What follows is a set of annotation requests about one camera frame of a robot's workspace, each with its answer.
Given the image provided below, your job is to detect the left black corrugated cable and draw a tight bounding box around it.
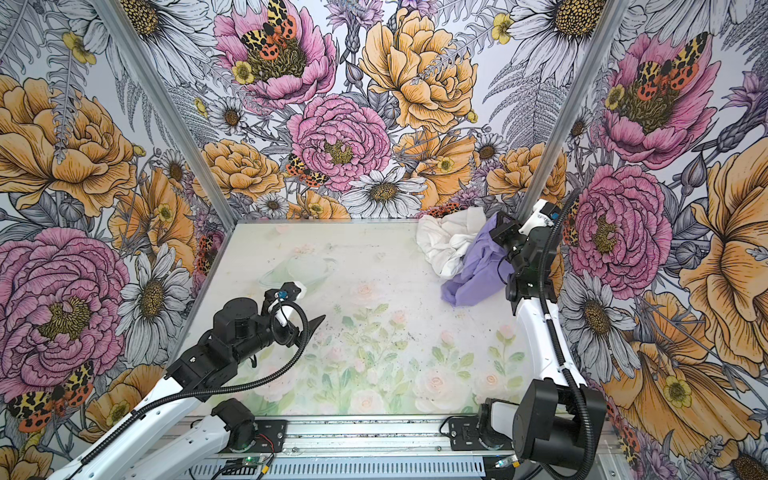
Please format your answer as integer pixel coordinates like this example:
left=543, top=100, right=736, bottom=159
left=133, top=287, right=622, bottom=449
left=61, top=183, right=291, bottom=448
left=77, top=299, right=310, bottom=466

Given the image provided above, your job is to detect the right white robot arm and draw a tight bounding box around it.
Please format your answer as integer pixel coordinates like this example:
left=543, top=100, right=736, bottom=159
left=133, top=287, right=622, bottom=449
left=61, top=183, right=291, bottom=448
left=478, top=201, right=606, bottom=479

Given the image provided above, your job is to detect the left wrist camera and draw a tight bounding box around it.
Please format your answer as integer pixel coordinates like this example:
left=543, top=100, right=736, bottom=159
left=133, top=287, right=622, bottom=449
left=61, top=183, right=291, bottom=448
left=263, top=281, right=306, bottom=311

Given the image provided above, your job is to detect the left aluminium corner post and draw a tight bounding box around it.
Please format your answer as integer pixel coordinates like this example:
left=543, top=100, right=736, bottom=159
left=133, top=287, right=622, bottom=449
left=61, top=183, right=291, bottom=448
left=94, top=1, right=237, bottom=233

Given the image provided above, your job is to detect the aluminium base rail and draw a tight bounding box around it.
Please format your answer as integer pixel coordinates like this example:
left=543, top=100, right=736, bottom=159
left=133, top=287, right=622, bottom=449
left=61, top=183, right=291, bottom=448
left=155, top=413, right=631, bottom=480

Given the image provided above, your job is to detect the right aluminium corner post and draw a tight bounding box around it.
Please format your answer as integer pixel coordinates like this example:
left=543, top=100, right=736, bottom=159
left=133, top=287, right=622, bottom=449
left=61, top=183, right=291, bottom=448
left=515, top=0, right=630, bottom=223

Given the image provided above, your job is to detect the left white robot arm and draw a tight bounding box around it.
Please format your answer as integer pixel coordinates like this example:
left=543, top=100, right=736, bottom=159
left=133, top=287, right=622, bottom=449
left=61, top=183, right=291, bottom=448
left=51, top=297, right=326, bottom=479

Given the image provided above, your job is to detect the white crumpled cloth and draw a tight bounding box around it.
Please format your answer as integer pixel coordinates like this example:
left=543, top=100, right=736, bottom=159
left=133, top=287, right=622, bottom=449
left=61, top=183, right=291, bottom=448
left=416, top=207, right=486, bottom=279

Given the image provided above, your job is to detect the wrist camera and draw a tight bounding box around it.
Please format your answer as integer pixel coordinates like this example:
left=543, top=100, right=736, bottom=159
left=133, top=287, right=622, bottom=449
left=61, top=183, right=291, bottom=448
left=263, top=281, right=306, bottom=311
left=519, top=199, right=561, bottom=235

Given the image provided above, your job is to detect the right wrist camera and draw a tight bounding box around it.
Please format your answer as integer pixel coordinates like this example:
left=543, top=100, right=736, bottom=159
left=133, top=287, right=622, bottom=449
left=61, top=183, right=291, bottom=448
left=519, top=199, right=561, bottom=235

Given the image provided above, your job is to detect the right black corrugated cable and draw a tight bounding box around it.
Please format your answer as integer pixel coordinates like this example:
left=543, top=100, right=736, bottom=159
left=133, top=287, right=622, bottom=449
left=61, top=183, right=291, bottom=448
left=536, top=188, right=598, bottom=480

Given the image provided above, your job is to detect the aluminium corner post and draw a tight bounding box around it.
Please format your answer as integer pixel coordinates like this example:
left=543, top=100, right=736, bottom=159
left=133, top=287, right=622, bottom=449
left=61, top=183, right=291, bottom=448
left=515, top=0, right=630, bottom=223
left=94, top=1, right=237, bottom=233

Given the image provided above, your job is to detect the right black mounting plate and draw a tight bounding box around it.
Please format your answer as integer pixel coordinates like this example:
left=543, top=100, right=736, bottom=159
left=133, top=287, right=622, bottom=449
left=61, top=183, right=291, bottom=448
left=440, top=415, right=498, bottom=452

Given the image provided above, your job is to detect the purple cloth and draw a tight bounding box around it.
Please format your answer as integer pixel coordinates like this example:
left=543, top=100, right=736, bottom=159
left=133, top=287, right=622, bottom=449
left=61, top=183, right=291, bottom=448
left=441, top=214, right=514, bottom=307

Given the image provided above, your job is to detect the black corrugated cable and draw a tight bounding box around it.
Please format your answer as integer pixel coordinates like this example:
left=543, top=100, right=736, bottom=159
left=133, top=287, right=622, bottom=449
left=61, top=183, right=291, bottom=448
left=77, top=299, right=310, bottom=466
left=536, top=188, right=598, bottom=480

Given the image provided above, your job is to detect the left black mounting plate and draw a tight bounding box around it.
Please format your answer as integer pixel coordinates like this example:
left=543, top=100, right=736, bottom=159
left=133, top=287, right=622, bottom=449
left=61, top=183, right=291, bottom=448
left=228, top=420, right=288, bottom=454

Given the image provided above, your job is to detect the black mounting plate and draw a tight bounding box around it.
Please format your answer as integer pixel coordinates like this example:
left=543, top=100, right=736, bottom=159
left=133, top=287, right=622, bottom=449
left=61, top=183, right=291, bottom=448
left=440, top=415, right=498, bottom=452
left=228, top=420, right=288, bottom=454

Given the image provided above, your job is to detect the green circuit board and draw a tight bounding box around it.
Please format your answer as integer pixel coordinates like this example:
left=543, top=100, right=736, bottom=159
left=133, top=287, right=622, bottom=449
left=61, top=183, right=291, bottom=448
left=220, top=455, right=273, bottom=479

